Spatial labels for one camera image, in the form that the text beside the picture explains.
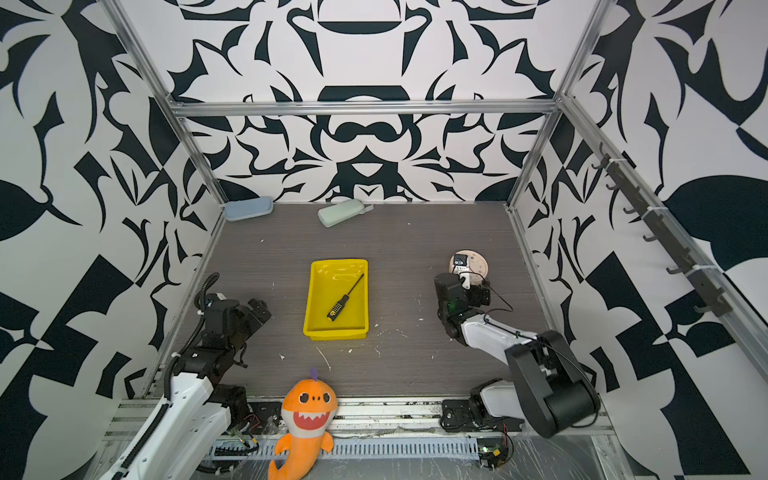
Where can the blue-grey rectangular case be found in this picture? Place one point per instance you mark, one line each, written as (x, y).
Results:
(248, 209)

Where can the orange shark plush toy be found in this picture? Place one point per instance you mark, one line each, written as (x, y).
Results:
(307, 410)

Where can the mint green rectangular case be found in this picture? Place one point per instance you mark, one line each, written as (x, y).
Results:
(340, 212)

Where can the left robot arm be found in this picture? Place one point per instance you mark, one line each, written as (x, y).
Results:
(178, 438)

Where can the white slotted cable duct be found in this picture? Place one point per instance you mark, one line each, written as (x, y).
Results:
(461, 448)

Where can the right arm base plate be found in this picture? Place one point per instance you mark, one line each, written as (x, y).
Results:
(462, 415)

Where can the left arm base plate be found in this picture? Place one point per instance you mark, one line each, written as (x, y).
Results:
(263, 417)

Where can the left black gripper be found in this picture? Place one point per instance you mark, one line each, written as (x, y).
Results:
(253, 320)

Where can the round pink clock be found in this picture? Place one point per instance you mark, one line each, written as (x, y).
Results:
(478, 264)

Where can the black yellow screwdriver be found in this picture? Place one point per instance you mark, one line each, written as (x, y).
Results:
(339, 306)

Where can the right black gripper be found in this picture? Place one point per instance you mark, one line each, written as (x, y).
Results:
(481, 297)

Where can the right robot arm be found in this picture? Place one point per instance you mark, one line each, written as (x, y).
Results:
(547, 390)

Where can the black wall hook rail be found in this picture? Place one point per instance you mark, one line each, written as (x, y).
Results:
(667, 232)

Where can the yellow plastic bin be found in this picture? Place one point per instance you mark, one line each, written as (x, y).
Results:
(329, 281)

